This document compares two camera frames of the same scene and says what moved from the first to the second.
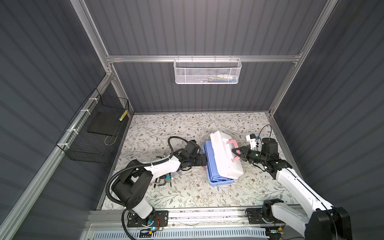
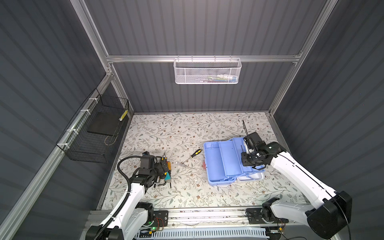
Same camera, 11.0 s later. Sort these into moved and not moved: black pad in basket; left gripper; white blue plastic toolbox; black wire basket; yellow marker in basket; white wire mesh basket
Moved: white blue plastic toolbox; left gripper
Not moved: white wire mesh basket; black pad in basket; yellow marker in basket; black wire basket
